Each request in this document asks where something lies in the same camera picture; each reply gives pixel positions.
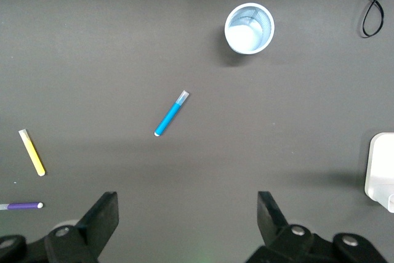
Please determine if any light blue plastic cup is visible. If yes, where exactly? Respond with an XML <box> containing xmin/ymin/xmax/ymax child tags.
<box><xmin>223</xmin><ymin>2</ymin><xmax>275</xmax><ymax>56</ymax></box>

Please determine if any purple marker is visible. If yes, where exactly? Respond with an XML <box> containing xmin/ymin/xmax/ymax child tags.
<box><xmin>0</xmin><ymin>201</ymin><xmax>44</xmax><ymax>211</ymax></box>

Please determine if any white stand with pole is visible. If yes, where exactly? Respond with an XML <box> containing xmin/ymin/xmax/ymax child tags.
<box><xmin>364</xmin><ymin>132</ymin><xmax>394</xmax><ymax>214</ymax></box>

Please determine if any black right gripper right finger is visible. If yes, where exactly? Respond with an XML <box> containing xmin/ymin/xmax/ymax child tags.
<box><xmin>246</xmin><ymin>191</ymin><xmax>388</xmax><ymax>263</ymax></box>

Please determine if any loose black cable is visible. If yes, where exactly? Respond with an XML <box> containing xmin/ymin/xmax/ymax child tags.
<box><xmin>358</xmin><ymin>0</ymin><xmax>394</xmax><ymax>38</ymax></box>

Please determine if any blue marker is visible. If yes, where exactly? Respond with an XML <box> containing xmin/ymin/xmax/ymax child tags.
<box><xmin>153</xmin><ymin>89</ymin><xmax>190</xmax><ymax>137</ymax></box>

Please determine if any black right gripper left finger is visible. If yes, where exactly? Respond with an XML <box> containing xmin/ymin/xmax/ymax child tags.
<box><xmin>0</xmin><ymin>191</ymin><xmax>119</xmax><ymax>263</ymax></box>

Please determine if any yellow marker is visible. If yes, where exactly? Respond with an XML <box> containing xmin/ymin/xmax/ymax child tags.
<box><xmin>17</xmin><ymin>128</ymin><xmax>46</xmax><ymax>177</ymax></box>

